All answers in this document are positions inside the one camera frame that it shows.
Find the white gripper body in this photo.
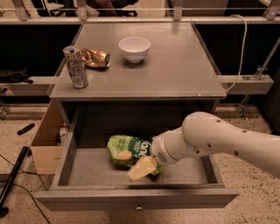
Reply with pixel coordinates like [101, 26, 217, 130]
[150, 128, 201, 166]

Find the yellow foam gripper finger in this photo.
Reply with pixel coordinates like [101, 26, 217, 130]
[128, 156, 158, 181]

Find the green rice chip bag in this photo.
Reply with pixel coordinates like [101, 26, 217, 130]
[107, 135, 163, 176]

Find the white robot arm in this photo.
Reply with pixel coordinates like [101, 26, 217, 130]
[128, 112, 280, 181]

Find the metal drawer knob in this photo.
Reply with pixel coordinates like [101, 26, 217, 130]
[136, 206, 144, 212]

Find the grey open top drawer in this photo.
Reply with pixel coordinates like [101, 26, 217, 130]
[34, 105, 240, 212]

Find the grey cabinet counter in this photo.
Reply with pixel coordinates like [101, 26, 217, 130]
[50, 22, 226, 122]

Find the white bottle in box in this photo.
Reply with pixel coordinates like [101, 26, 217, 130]
[59, 127, 68, 145]

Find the cardboard box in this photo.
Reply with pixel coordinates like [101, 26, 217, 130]
[31, 101, 67, 175]

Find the white ceramic bowl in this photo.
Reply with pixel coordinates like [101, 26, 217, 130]
[118, 37, 151, 63]

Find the crushed gold can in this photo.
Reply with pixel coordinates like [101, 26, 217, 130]
[81, 48, 110, 68]

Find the black marker on floor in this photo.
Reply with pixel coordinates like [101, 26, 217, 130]
[17, 123, 35, 136]

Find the tall silver drink can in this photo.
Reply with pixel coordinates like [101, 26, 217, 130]
[63, 45, 88, 88]

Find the black pole on floor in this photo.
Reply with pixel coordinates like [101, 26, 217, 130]
[0, 146, 29, 218]

